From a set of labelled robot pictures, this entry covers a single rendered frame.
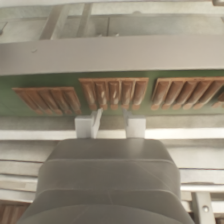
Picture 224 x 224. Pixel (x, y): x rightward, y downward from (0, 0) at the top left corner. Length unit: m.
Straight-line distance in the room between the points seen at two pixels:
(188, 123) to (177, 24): 0.52
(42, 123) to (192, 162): 0.38
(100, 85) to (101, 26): 0.56
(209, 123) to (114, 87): 0.24
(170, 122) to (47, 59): 0.27
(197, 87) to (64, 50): 0.22
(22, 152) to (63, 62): 0.32
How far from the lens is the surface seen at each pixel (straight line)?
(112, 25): 0.78
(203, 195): 0.31
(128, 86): 0.24
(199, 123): 0.39
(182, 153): 0.45
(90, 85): 0.24
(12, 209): 0.38
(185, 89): 0.27
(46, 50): 0.28
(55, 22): 0.34
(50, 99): 0.30
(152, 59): 0.24
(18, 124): 0.43
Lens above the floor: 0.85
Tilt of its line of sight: 28 degrees down
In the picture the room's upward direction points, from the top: 177 degrees counter-clockwise
